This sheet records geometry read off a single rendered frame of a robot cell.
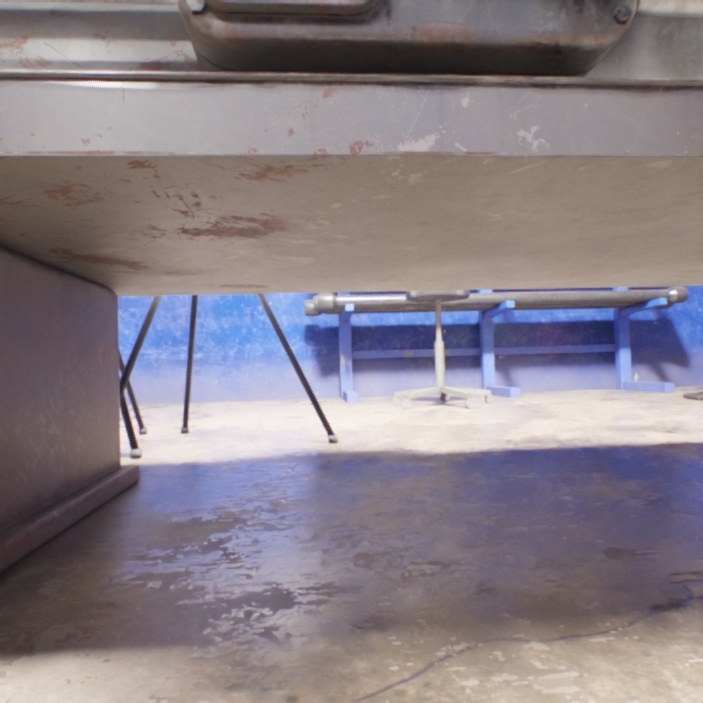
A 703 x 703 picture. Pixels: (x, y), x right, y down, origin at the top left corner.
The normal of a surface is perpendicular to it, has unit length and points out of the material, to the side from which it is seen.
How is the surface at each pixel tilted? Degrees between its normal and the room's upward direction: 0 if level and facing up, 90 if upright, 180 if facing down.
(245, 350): 90
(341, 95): 90
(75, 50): 90
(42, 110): 90
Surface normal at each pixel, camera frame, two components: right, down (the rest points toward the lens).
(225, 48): -0.10, 0.99
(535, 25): 0.07, -0.03
